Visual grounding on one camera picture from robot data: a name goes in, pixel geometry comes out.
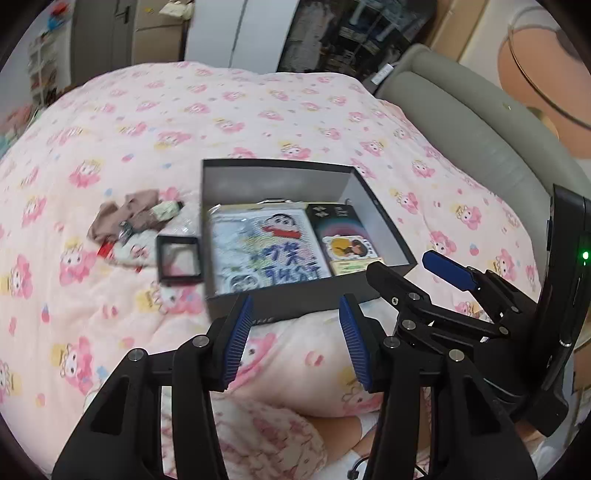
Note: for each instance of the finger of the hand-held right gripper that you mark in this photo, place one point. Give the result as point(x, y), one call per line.
point(450, 270)
point(401, 300)

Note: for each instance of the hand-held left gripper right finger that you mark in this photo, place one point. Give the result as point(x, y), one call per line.
point(355, 346)

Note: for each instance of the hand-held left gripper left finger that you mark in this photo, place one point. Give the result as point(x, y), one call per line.
point(238, 346)

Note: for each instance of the small black frame box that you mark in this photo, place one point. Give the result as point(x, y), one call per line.
point(161, 258)

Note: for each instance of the red packet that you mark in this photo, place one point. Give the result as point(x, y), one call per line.
point(106, 250)

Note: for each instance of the black storage box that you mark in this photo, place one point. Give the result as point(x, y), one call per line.
point(277, 184)

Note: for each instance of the brown cloth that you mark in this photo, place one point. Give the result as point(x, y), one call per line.
point(120, 214)

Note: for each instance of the cartoon sticker card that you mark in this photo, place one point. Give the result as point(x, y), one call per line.
point(351, 254)

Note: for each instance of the person's bare leg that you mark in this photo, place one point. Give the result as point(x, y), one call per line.
point(341, 434)

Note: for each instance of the person's printed pyjama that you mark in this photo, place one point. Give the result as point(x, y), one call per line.
point(258, 438)

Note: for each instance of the cartoon printed pouch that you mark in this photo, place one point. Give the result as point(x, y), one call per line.
point(268, 249)

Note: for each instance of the black card box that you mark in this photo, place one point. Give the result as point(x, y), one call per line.
point(337, 219)

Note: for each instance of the clear plastic bag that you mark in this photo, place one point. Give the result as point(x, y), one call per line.
point(187, 228)

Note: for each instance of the small pale tube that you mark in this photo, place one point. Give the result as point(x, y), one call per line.
point(167, 210)

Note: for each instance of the grey padded headboard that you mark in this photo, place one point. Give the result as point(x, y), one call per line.
point(461, 115)

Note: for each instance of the pink printed blanket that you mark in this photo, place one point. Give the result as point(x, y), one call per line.
point(138, 138)

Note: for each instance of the cluttered black shelving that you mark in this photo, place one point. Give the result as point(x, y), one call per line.
point(351, 37)

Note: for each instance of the white wardrobe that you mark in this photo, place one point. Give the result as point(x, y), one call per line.
point(240, 32)

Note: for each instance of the dark cabinet door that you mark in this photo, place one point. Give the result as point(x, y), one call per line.
point(115, 41)

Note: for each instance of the white storage shelf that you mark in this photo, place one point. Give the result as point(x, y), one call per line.
point(46, 69)

